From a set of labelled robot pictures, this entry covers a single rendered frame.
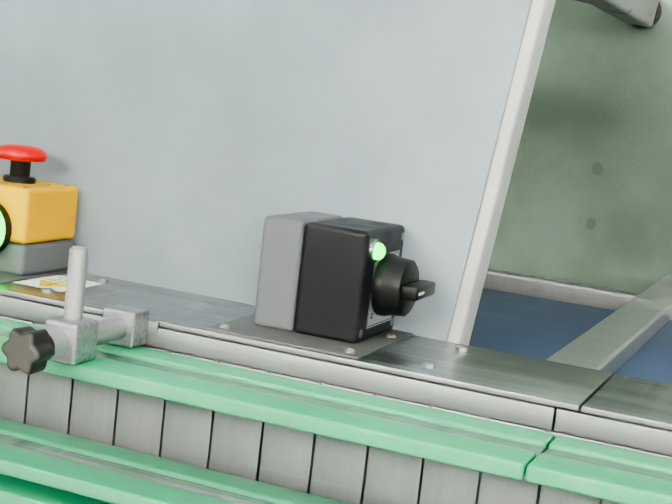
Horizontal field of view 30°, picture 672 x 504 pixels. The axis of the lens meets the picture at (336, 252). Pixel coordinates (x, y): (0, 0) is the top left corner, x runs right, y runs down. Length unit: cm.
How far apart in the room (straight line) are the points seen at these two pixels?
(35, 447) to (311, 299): 22
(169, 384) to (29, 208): 27
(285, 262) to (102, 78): 26
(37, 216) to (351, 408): 34
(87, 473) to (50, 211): 26
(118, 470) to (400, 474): 19
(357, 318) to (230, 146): 20
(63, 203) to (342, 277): 28
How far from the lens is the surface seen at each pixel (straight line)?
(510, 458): 71
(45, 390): 94
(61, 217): 104
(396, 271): 87
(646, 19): 157
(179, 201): 101
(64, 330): 81
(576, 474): 70
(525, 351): 104
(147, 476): 86
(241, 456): 87
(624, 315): 120
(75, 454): 89
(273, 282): 88
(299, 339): 86
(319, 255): 87
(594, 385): 85
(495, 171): 92
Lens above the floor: 163
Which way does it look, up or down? 67 degrees down
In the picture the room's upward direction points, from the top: 102 degrees counter-clockwise
